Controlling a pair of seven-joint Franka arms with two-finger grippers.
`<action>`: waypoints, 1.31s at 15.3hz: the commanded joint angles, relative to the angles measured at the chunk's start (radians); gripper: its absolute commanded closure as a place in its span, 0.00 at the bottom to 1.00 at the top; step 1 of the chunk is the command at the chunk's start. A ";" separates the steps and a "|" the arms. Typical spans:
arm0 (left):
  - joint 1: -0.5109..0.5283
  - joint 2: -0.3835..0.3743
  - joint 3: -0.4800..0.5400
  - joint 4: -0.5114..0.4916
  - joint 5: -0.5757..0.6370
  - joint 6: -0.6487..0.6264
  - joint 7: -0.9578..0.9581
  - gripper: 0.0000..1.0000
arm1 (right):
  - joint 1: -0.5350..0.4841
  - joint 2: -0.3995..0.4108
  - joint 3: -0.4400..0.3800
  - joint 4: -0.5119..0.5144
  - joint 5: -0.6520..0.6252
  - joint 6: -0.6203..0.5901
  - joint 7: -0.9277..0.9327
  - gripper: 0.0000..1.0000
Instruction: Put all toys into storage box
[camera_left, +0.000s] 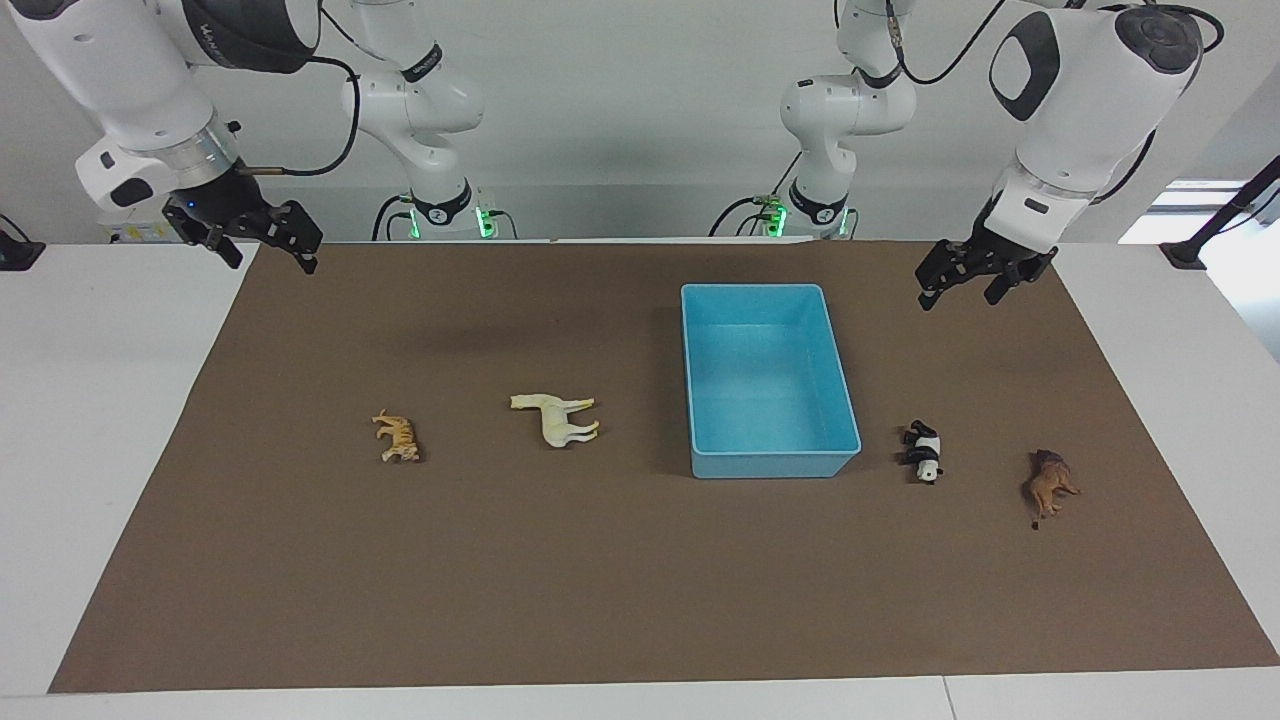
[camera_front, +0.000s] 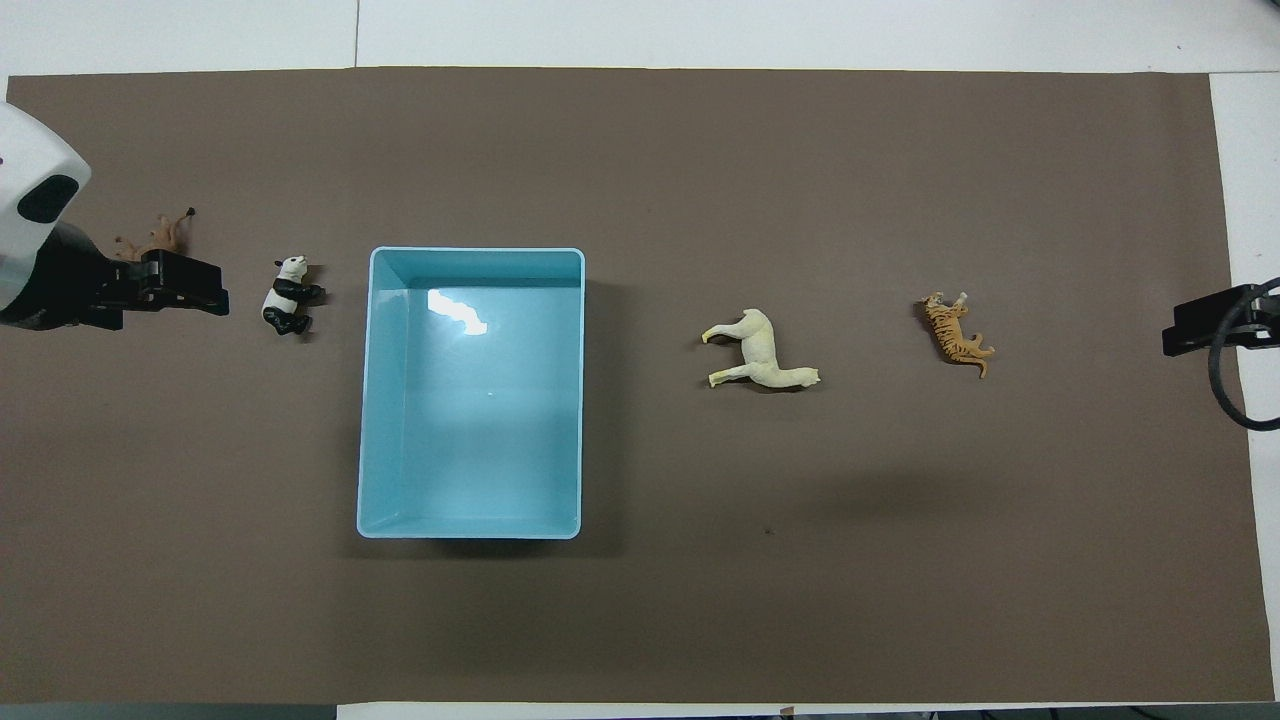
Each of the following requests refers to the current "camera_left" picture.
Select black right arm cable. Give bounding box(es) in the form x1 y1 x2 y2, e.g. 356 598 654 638
240 55 363 179

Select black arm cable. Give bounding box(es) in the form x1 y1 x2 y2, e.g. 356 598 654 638
885 0 1011 87
240 55 363 179

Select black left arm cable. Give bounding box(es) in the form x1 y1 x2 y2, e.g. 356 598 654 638
885 0 1011 87

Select brown lion toy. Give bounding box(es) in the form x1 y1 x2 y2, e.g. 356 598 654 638
1022 449 1083 531

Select black base cable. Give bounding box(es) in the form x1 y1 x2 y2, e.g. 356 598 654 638
708 195 776 239
371 194 413 242

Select black white panda toy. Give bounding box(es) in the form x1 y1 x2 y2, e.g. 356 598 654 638
897 419 944 486

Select black table clamp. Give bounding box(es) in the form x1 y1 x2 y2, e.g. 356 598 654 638
0 213 46 271

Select black camera stand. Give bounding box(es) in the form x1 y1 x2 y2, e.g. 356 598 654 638
1160 155 1280 271

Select cream horse toy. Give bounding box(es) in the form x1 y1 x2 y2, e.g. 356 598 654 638
509 393 601 449

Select brown table mat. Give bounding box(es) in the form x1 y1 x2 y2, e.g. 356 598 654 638
48 240 1280 694

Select orange tiger toy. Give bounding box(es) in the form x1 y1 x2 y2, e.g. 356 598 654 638
372 408 423 464

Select light blue storage box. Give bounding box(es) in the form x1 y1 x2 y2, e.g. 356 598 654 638
680 283 863 480

